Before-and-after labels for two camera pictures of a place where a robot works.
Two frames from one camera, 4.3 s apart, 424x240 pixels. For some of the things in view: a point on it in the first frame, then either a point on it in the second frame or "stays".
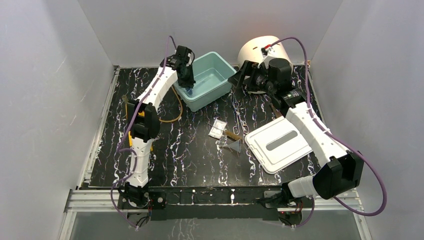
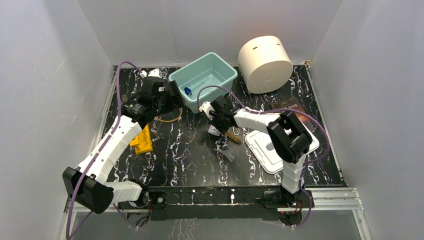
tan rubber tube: (181, 111) stays
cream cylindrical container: (250, 50) stays
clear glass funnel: (235, 145) -> (227, 153)
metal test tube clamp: (236, 129) stays
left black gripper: (185, 74) -> (171, 93)
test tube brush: (232, 135) stays
